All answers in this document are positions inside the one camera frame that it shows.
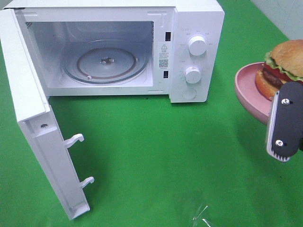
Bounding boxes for burger with lettuce and cheese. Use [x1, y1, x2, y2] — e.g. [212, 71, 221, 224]
[255, 39, 303, 101]

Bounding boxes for white microwave knob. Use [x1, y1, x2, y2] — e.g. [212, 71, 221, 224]
[185, 66, 202, 84]
[188, 34, 207, 56]

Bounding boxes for white microwave oven body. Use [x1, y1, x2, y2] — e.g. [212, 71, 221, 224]
[3, 0, 224, 103]

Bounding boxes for round white door button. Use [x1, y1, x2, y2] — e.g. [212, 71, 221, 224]
[182, 88, 196, 100]

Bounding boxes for pink round plate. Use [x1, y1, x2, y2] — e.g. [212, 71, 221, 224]
[235, 62, 271, 124]

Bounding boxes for white microwave door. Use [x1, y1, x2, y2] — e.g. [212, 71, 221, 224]
[0, 9, 94, 219]

